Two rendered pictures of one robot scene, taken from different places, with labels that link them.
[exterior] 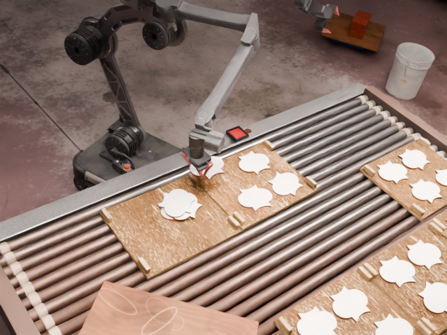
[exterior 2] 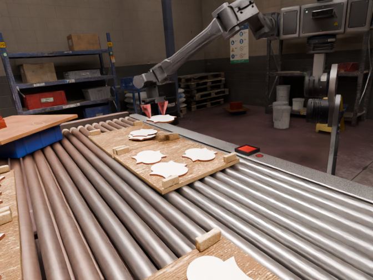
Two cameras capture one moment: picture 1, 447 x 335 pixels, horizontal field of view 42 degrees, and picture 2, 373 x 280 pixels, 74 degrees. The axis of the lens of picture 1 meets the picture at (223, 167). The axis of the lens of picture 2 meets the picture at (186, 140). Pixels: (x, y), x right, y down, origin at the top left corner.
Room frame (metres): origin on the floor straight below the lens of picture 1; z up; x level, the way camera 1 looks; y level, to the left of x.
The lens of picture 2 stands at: (1.96, -1.05, 1.31)
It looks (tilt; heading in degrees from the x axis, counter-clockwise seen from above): 18 degrees down; 100
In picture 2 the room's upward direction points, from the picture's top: 4 degrees counter-clockwise
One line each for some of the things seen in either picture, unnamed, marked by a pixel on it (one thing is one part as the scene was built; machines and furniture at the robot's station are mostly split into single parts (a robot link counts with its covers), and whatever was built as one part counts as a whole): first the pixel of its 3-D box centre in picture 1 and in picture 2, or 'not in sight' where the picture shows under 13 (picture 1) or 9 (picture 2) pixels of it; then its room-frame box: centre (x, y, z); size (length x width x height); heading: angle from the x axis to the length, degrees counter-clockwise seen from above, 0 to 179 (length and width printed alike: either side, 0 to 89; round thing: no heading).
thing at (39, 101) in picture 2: not in sight; (45, 99); (-1.39, 3.16, 0.78); 0.66 x 0.45 x 0.28; 47
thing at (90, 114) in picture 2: not in sight; (96, 113); (-0.78, 3.84, 0.32); 0.50 x 0.41 x 0.37; 43
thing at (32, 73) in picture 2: not in sight; (38, 73); (-1.41, 3.18, 1.26); 0.49 x 0.38 x 0.34; 53
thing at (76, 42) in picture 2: not in sight; (84, 43); (-0.76, 3.80, 1.74); 0.50 x 0.38 x 0.32; 47
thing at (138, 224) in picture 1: (170, 223); (130, 138); (1.45, 0.16, 0.93); 0.41 x 0.35 x 0.02; 133
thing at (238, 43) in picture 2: not in sight; (238, 44); (2.34, 5.86, 1.55); 0.61 x 0.02 x 0.91; 137
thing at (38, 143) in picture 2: not in sight; (18, 138); (0.86, 0.07, 0.97); 0.31 x 0.31 x 0.10; 84
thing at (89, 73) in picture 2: not in sight; (81, 74); (-0.85, 3.69, 1.16); 0.60 x 0.40 x 0.15; 50
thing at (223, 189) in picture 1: (253, 183); (172, 158); (1.74, -0.14, 0.93); 0.41 x 0.35 x 0.02; 135
